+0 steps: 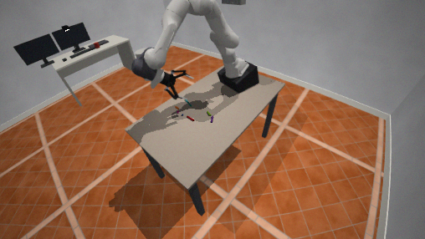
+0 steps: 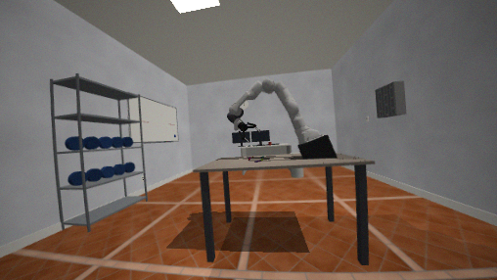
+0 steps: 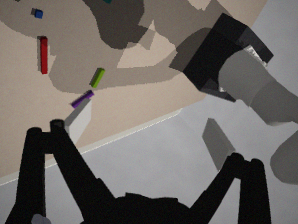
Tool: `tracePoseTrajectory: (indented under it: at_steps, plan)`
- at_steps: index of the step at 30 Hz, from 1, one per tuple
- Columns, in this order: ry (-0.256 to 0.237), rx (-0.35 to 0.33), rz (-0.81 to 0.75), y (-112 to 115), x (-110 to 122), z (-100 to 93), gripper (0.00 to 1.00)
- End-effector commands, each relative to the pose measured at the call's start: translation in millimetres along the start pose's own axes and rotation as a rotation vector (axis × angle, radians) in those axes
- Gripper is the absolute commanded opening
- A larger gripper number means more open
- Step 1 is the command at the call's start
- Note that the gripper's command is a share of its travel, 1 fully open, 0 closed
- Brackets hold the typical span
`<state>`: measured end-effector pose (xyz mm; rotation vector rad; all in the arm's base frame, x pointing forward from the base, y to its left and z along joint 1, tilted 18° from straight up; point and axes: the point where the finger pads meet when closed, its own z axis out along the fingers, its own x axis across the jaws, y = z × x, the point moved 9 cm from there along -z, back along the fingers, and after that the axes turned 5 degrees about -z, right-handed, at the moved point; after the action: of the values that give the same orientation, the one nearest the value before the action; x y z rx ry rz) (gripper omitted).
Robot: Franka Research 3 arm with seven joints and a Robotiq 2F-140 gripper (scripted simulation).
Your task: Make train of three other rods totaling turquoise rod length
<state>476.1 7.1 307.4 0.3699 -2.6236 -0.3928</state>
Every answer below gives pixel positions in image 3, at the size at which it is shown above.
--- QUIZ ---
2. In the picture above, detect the red rod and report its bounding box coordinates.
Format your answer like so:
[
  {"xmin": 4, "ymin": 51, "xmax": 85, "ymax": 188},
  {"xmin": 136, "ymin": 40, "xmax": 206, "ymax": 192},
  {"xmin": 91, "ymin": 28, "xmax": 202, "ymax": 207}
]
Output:
[{"xmin": 40, "ymin": 37, "xmax": 48, "ymax": 74}]

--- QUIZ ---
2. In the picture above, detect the purple rod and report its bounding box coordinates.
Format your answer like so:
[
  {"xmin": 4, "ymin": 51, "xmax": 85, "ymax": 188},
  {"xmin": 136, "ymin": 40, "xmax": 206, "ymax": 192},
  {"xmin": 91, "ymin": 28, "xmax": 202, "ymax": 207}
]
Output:
[{"xmin": 71, "ymin": 90, "xmax": 94, "ymax": 109}]

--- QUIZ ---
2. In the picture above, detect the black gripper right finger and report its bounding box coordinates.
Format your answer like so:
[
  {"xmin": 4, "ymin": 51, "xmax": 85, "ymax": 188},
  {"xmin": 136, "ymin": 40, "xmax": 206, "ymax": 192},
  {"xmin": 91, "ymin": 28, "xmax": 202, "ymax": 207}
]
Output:
[{"xmin": 176, "ymin": 118, "xmax": 271, "ymax": 224}]

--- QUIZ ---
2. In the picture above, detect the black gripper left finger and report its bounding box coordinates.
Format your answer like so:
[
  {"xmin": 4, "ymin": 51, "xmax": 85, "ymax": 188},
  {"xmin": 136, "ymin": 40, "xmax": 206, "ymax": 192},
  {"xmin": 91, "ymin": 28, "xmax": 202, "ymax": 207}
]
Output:
[{"xmin": 5, "ymin": 98, "xmax": 138, "ymax": 224}]

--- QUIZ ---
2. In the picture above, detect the lime green rod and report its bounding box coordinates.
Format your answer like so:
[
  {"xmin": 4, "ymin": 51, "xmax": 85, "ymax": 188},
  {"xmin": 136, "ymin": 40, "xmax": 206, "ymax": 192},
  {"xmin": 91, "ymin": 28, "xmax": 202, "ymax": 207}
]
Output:
[{"xmin": 91, "ymin": 68, "xmax": 105, "ymax": 88}]

